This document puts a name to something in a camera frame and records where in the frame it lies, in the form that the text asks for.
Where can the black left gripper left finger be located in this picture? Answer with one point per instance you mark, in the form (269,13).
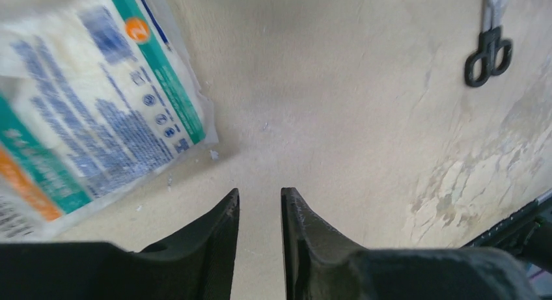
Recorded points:
(195,262)

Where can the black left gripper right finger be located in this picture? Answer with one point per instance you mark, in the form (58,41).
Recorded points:
(322,263)

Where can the colourful plaster box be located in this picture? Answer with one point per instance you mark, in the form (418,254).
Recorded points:
(97,97)

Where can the black handled scissors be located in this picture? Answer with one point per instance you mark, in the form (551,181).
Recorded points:
(494,53)

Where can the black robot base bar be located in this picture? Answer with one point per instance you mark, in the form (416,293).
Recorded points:
(525,234)

